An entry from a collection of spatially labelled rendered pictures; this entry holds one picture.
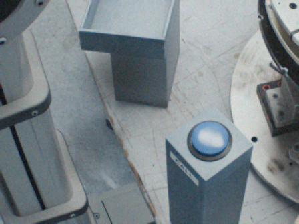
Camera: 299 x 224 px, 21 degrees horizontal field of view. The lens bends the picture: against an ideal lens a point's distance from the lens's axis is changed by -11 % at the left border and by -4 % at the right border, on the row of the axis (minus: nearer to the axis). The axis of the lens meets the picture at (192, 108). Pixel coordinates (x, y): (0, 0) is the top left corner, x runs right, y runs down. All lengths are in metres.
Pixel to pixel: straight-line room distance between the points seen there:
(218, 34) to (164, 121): 0.18
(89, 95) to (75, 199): 1.17
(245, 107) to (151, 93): 0.14
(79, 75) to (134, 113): 0.99
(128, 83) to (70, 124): 0.95
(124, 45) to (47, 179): 0.19
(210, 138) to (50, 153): 0.18
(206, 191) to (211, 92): 0.34
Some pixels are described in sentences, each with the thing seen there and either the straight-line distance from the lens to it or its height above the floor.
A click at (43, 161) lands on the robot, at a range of 0.93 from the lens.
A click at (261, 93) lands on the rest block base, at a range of 1.23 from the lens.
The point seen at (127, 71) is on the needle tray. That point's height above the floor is 0.87.
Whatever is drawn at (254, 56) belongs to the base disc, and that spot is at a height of 0.80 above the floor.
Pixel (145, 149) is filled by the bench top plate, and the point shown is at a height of 0.78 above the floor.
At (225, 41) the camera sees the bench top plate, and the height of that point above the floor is 0.78.
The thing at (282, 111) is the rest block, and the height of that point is 0.84.
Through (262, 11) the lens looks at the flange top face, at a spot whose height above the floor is 1.02.
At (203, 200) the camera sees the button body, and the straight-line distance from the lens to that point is 0.98.
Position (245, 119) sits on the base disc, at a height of 0.80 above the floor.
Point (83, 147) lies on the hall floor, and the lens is 2.13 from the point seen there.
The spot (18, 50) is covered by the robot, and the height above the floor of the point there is 1.25.
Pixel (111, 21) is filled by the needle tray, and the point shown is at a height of 1.03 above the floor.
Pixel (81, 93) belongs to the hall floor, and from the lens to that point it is 2.21.
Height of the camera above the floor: 1.87
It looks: 60 degrees down
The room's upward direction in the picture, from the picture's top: 1 degrees clockwise
